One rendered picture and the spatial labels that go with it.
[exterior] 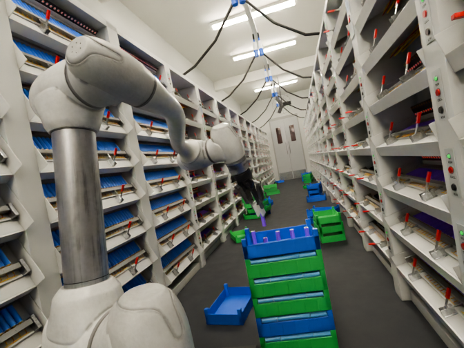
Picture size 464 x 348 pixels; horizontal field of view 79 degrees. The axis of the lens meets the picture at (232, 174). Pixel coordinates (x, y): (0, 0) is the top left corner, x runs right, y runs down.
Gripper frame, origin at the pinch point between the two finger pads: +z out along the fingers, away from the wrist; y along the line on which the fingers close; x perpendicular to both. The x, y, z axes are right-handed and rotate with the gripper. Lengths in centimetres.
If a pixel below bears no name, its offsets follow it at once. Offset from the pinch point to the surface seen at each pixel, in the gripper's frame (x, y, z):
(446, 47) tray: -5, 72, -44
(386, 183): 38, 45, 18
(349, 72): 129, 24, -18
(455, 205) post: -15, 69, -8
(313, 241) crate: -8.8, 24.1, 10.7
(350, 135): 108, 17, 20
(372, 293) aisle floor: 18, 29, 71
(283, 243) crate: -13.6, 14.3, 7.5
